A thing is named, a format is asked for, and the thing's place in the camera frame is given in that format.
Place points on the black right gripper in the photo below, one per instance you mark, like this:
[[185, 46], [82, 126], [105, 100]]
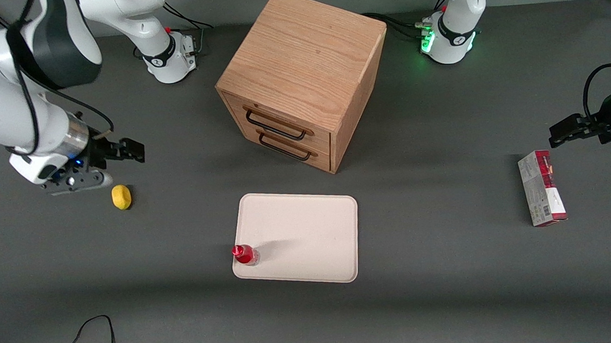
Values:
[[99, 151]]

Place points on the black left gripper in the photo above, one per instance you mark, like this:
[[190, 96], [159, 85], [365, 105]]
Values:
[[605, 123]]

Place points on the red coke bottle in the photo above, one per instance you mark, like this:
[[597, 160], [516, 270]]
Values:
[[244, 254]]

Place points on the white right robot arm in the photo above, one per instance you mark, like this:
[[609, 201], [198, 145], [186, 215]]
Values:
[[3, 102]]

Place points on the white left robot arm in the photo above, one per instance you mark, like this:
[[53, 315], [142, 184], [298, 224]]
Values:
[[455, 46]]

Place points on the white rectangular tray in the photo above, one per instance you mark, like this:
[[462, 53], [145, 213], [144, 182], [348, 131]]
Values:
[[308, 238]]

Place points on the yellow toy lemon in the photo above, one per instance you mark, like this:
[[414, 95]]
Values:
[[121, 197]]

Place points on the red plaid cardboard box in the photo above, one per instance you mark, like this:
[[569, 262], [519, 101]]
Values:
[[541, 192]]

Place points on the wooden drawer cabinet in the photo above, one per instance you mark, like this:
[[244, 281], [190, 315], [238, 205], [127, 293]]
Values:
[[305, 58]]

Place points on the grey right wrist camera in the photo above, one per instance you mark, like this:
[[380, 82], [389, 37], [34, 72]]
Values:
[[81, 182]]

